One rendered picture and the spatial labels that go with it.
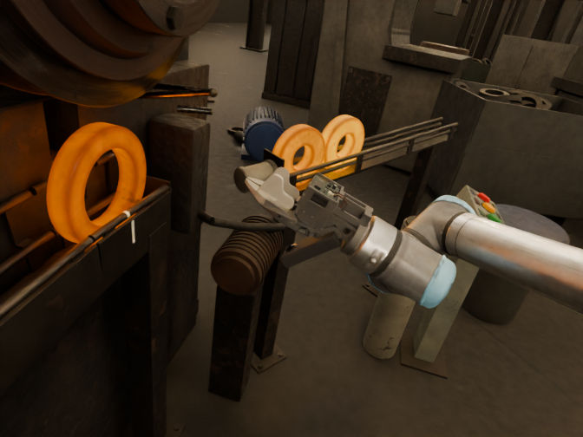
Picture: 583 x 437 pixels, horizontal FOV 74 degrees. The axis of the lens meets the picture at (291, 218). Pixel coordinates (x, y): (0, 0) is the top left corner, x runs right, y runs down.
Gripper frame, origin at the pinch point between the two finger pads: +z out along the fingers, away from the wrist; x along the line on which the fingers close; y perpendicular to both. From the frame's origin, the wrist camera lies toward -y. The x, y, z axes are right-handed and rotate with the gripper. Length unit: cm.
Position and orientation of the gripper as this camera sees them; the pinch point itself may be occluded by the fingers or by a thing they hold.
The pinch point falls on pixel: (251, 186)
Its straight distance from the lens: 66.6
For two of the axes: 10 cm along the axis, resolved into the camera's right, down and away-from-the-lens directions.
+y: 4.4, -7.5, -5.0
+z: -8.6, -5.1, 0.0
